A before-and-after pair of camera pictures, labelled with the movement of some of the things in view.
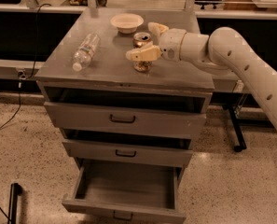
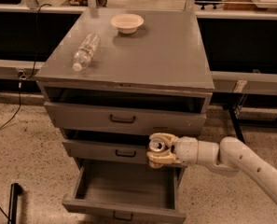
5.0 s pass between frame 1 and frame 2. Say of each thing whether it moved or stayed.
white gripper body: moved
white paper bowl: stayed
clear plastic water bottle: stayed
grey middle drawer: stayed
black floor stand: stayed
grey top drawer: stayed
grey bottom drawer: stayed
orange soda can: moved
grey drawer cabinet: stayed
